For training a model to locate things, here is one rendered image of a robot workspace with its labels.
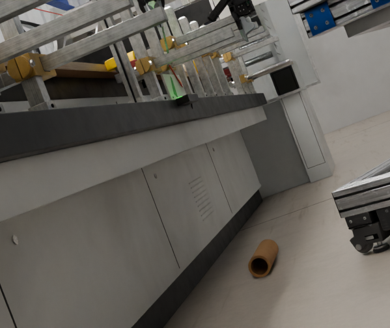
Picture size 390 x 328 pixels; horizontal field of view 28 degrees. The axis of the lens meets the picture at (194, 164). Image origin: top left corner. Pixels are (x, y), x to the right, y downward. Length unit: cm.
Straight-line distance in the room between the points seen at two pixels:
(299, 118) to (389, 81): 642
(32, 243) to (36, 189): 39
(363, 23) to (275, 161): 298
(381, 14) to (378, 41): 911
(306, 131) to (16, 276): 380
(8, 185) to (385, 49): 1050
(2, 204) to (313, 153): 413
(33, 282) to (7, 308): 15
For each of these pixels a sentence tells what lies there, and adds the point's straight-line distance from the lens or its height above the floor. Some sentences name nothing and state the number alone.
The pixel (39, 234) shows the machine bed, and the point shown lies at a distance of 191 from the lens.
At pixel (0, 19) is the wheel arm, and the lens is 119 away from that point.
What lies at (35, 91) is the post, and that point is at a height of 75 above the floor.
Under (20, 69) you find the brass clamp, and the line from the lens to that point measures 164.
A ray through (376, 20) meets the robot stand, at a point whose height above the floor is 70.
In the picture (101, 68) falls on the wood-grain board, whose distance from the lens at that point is 266.
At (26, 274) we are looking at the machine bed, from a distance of 179.
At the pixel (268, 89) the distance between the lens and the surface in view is 533.
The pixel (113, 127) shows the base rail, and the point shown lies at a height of 64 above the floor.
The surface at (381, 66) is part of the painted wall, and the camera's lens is 1169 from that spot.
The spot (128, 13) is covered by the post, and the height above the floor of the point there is 102.
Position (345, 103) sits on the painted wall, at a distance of 1165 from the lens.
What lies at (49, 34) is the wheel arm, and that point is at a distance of 142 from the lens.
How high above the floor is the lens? 53
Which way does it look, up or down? 1 degrees down
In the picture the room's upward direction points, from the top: 21 degrees counter-clockwise
